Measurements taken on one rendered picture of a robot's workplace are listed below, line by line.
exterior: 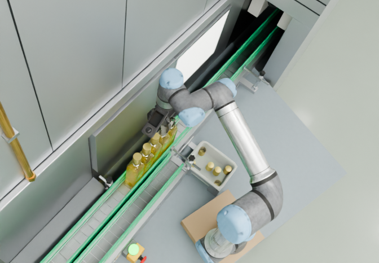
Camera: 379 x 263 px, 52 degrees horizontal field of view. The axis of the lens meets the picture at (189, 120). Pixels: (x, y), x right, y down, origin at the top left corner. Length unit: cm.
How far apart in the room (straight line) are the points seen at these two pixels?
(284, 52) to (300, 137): 49
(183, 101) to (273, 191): 40
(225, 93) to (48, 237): 94
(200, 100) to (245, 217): 38
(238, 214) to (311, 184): 101
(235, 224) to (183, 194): 75
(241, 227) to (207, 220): 67
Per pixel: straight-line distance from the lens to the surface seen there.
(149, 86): 151
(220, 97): 126
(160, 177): 180
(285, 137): 223
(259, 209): 124
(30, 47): 87
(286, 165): 215
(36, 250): 173
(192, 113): 120
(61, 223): 174
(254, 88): 217
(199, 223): 186
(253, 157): 127
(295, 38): 212
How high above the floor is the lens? 255
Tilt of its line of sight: 59 degrees down
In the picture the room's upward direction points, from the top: 20 degrees clockwise
